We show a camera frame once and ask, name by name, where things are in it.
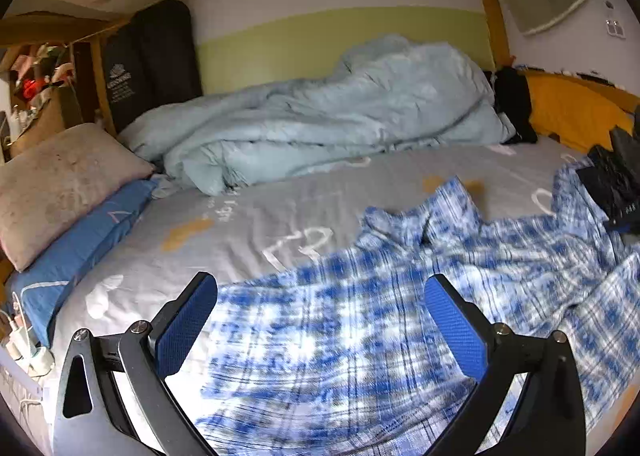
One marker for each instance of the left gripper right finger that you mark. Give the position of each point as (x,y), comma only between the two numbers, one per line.
(549,417)

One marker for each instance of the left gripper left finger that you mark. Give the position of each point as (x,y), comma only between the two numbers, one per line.
(92,419)

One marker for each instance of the blue plaid flannel shirt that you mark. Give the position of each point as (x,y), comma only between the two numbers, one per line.
(340,357)

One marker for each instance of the blue pillow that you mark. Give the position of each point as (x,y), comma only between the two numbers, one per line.
(45,285)

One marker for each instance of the grey printed bed sheet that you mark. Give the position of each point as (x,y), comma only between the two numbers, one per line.
(272,227)

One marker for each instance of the beige pillow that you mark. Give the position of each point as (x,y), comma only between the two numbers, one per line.
(48,188)

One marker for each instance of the dark grey folded garment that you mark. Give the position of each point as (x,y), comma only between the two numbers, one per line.
(612,179)

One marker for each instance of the orange yellow blanket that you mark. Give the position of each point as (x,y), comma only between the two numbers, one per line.
(579,112)

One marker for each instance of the black garment by headboard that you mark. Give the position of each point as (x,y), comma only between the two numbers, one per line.
(512,100)

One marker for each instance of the black hanging bag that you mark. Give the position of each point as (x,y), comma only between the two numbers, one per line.
(151,61)

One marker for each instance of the light blue duvet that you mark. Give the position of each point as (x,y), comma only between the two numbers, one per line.
(387,95)

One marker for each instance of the white wall switch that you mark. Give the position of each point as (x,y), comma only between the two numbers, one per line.
(613,26)

